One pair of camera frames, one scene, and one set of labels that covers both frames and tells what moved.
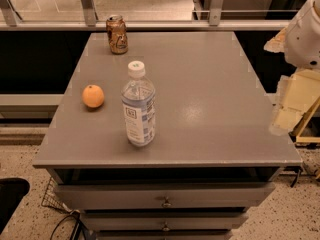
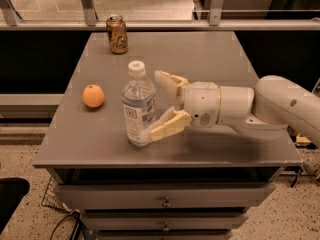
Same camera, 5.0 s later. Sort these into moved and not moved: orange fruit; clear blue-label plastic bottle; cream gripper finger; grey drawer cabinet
Moved: cream gripper finger
Not moved: clear blue-label plastic bottle; grey drawer cabinet; orange fruit
